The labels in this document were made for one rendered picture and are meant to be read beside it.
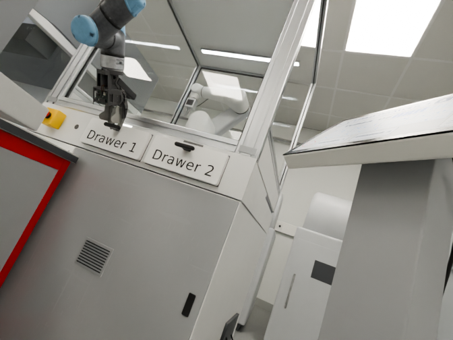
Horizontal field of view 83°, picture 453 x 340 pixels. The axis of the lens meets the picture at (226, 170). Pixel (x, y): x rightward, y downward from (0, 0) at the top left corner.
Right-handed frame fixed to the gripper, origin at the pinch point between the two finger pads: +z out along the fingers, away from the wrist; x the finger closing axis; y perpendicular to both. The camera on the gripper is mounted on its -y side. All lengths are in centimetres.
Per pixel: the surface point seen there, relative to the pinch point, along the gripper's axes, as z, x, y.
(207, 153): 0.9, 38.8, -0.9
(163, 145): 2.1, 21.8, 0.0
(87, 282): 44, 17, 27
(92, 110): -2.4, -18.3, -5.0
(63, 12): -44, -80, -39
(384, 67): -60, 107, -244
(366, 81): -46, 96, -264
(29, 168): 13.9, -11.2, 24.8
